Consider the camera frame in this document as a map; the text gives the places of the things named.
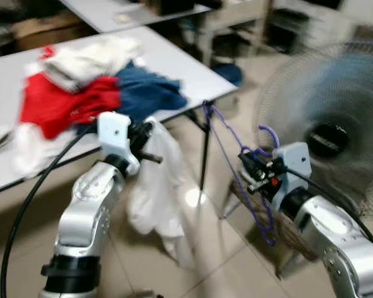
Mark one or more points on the cardboard box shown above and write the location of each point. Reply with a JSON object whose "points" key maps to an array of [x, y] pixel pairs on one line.
{"points": [[46, 31]]}

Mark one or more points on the blue round object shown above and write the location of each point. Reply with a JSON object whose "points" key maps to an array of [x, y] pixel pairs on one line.
{"points": [[230, 74]]}

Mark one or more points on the standing electric fan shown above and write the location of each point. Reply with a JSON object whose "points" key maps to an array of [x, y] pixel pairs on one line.
{"points": [[329, 139]]}

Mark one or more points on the white shelf unit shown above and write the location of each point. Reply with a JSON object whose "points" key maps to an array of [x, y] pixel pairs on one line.
{"points": [[286, 31]]}

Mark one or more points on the cream folded garment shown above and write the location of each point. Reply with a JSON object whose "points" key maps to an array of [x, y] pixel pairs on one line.
{"points": [[90, 62]]}

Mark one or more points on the pale cream shirt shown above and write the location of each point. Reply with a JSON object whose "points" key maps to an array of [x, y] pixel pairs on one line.
{"points": [[158, 198]]}

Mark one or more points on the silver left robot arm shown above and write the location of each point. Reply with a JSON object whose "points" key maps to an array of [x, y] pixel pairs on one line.
{"points": [[87, 217]]}

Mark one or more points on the grey table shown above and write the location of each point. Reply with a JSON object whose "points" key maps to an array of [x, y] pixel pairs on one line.
{"points": [[6, 93], [112, 15]]}

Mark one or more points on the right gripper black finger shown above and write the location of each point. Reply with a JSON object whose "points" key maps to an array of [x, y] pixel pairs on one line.
{"points": [[257, 185], [247, 159]]}

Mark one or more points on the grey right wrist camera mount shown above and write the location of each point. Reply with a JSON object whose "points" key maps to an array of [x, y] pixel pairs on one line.
{"points": [[293, 162]]}

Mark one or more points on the dark blue garment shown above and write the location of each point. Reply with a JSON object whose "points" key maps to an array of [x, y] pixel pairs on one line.
{"points": [[146, 93]]}

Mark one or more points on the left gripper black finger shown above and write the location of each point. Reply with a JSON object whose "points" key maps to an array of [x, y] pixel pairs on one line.
{"points": [[151, 158]]}

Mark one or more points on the white cloth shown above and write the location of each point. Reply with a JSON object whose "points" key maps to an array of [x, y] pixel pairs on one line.
{"points": [[37, 152]]}

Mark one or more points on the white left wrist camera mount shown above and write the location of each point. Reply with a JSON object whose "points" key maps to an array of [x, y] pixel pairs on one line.
{"points": [[114, 133]]}

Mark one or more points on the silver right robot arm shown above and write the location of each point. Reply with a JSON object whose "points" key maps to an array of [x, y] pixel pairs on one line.
{"points": [[336, 248]]}

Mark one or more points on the purple plastic hanger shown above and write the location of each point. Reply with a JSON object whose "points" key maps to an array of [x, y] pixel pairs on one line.
{"points": [[272, 233]]}

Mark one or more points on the red garment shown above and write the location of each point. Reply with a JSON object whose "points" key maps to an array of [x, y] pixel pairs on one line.
{"points": [[62, 102]]}

